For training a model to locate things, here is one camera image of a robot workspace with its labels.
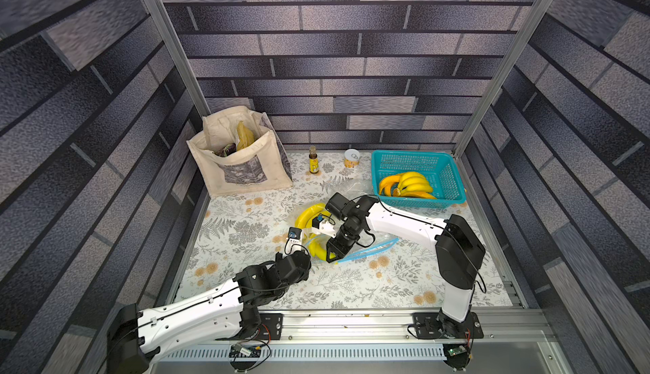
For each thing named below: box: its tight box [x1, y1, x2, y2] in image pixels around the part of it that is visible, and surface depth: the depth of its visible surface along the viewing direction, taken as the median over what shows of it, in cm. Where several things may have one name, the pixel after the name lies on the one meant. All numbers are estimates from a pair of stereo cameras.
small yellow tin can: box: [343, 148, 361, 169], surface depth 115 cm
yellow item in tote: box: [236, 120, 255, 152], surface depth 97 cm
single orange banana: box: [379, 175, 401, 198], surface depth 105 cm
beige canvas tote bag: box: [186, 105, 294, 197], surface depth 97 cm
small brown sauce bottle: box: [308, 145, 320, 175], surface depth 109 cm
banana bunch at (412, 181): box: [393, 170, 434, 197], surface depth 102 cm
